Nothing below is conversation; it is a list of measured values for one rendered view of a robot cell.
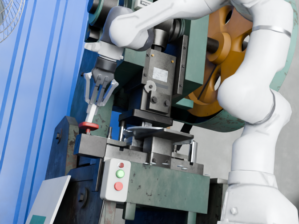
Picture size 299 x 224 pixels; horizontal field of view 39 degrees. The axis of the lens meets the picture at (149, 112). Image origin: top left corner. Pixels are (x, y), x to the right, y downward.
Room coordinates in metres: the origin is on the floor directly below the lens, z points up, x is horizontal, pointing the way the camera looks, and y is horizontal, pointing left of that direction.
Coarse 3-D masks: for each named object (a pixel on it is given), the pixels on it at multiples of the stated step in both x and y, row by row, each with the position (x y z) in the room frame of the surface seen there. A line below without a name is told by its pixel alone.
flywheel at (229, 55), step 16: (224, 16) 1.99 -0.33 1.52; (240, 16) 1.84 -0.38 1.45; (208, 32) 2.08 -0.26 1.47; (224, 32) 1.92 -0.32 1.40; (240, 32) 1.83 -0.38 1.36; (224, 48) 1.89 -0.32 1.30; (240, 48) 1.86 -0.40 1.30; (208, 64) 2.05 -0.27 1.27; (224, 64) 1.93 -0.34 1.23; (240, 64) 1.82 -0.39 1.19; (192, 96) 2.14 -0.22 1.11; (208, 96) 2.03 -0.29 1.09; (192, 112) 2.09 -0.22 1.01; (208, 112) 1.96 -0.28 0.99
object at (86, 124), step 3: (81, 123) 1.43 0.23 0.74; (84, 123) 1.42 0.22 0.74; (87, 123) 1.41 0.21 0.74; (90, 123) 1.42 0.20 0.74; (93, 123) 1.43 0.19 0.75; (78, 126) 1.46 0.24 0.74; (81, 126) 1.44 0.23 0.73; (84, 126) 1.43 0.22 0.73; (87, 126) 1.42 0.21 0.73; (90, 126) 1.42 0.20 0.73; (93, 126) 1.42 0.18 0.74; (96, 126) 1.43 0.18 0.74; (87, 129) 1.45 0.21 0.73; (90, 129) 1.47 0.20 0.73; (93, 129) 1.46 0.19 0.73; (96, 129) 1.46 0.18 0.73
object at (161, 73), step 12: (156, 60) 1.72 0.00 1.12; (168, 60) 1.74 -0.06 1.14; (156, 72) 1.72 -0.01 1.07; (168, 72) 1.75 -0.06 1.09; (156, 84) 1.72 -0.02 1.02; (168, 84) 1.75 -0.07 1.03; (132, 96) 1.78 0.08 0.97; (144, 96) 1.70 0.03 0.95; (156, 96) 1.69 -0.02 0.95; (168, 96) 1.72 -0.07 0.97; (132, 108) 1.77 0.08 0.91; (144, 108) 1.70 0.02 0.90; (156, 108) 1.70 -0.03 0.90; (168, 108) 1.72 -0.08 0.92
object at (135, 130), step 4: (128, 128) 1.61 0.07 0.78; (132, 128) 1.59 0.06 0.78; (136, 128) 1.58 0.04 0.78; (140, 128) 1.57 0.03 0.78; (144, 128) 1.56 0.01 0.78; (148, 128) 1.55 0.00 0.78; (152, 128) 1.55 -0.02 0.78; (156, 128) 1.55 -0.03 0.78; (160, 128) 1.54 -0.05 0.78; (124, 132) 1.68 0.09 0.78; (128, 132) 1.67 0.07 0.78; (132, 132) 1.66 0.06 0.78; (136, 132) 1.65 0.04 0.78; (140, 132) 1.64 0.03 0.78; (144, 132) 1.63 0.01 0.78; (128, 136) 1.75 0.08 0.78; (184, 140) 1.69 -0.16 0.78; (188, 140) 1.68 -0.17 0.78; (192, 140) 1.67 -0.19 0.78; (176, 144) 1.80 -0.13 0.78; (180, 144) 1.78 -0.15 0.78
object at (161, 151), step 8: (136, 136) 1.71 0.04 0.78; (144, 136) 1.65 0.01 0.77; (152, 136) 1.63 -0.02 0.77; (160, 136) 1.61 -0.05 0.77; (168, 136) 1.60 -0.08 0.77; (176, 136) 1.58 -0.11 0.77; (184, 136) 1.56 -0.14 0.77; (192, 136) 1.56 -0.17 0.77; (144, 144) 1.68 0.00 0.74; (152, 144) 1.63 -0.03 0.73; (160, 144) 1.64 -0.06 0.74; (168, 144) 1.65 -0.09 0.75; (152, 152) 1.63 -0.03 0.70; (160, 152) 1.64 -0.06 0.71; (168, 152) 1.66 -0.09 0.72; (152, 160) 1.62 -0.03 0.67; (160, 160) 1.64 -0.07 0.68; (168, 160) 1.66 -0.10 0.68
